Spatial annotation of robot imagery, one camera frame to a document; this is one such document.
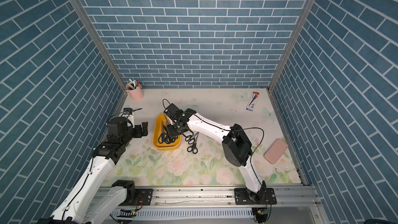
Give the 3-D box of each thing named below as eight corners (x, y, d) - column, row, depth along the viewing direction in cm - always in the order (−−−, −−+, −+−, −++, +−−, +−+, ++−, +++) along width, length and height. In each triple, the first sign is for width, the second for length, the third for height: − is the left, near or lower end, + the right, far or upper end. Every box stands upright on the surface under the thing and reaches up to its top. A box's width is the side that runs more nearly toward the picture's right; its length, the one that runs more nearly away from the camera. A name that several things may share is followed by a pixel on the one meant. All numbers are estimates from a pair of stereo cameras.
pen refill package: (245, 109, 112) (246, 107, 110) (252, 93, 123) (252, 90, 121) (252, 112, 110) (253, 110, 108) (258, 95, 121) (259, 93, 119)
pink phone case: (273, 166, 86) (275, 164, 84) (261, 156, 90) (263, 154, 88) (287, 147, 93) (289, 145, 91) (276, 139, 97) (277, 136, 95)
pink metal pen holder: (129, 101, 115) (123, 90, 106) (132, 93, 120) (127, 82, 112) (141, 101, 115) (136, 90, 107) (144, 93, 121) (140, 82, 112)
